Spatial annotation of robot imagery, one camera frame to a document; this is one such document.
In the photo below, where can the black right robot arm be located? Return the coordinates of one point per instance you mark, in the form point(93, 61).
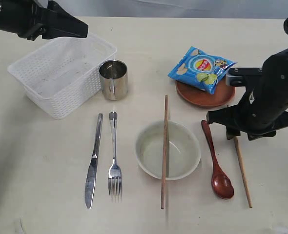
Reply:
point(262, 110)

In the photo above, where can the blue chips bag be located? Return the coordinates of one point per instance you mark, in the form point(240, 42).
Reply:
point(201, 70)

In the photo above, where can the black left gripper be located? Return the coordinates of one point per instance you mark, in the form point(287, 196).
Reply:
point(49, 22)

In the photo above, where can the steel fork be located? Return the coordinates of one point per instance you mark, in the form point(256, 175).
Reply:
point(114, 173)

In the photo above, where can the cream ceramic bowl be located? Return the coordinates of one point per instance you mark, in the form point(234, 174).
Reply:
point(183, 150)

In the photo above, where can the white woven plastic basket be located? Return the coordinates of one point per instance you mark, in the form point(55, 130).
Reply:
point(64, 73)

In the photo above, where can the brown red plate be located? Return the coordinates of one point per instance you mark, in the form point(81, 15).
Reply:
point(222, 96)

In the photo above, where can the wooden chopstick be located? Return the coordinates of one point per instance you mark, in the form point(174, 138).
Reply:
point(164, 158)
point(242, 169)

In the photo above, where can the dark red wooden spoon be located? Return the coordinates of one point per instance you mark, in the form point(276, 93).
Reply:
point(220, 182)

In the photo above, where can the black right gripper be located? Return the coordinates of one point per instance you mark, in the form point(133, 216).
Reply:
point(262, 110)

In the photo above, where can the steel table knife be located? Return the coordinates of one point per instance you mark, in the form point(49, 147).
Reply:
point(92, 170)

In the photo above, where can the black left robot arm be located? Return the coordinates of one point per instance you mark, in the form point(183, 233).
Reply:
point(10, 18)

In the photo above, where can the shiny steel cup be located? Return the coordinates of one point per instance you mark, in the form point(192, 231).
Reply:
point(114, 79)

